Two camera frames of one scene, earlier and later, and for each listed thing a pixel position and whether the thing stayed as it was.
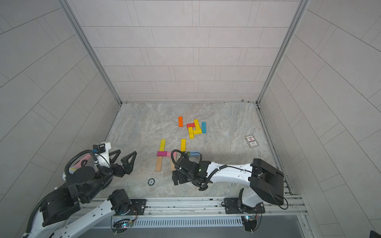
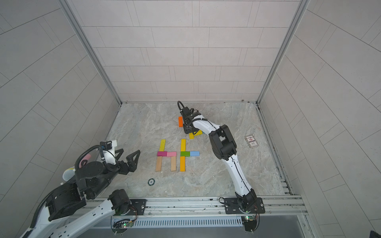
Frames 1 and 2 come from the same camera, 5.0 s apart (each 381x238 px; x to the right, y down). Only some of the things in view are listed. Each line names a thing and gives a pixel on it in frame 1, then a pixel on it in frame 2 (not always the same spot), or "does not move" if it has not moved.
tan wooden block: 158,163 does not move
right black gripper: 180,179 to 187,129
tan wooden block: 172,165 does not move
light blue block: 194,153 does not move
